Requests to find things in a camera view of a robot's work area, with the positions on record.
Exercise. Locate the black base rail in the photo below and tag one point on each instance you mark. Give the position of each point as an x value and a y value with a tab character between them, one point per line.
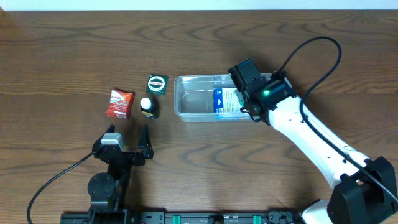
153	217

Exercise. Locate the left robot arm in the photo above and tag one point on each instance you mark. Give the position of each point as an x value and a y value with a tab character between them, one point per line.
108	189

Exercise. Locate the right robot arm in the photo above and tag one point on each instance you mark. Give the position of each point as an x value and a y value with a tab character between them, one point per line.
364	189

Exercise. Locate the red Panadol box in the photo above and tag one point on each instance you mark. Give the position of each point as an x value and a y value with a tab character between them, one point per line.
120	104

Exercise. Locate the clear plastic container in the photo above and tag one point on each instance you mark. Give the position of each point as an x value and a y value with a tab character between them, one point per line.
193	96

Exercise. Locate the dark syrup bottle white cap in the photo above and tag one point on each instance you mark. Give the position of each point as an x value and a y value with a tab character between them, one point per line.
148	108

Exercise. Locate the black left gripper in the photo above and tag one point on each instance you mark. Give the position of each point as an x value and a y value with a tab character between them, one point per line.
129	156

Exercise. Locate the green Zam-Buk box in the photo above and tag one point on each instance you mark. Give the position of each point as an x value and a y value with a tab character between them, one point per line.
157	84

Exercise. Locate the blue fever patch box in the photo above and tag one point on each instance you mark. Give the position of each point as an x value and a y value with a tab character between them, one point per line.
227	105

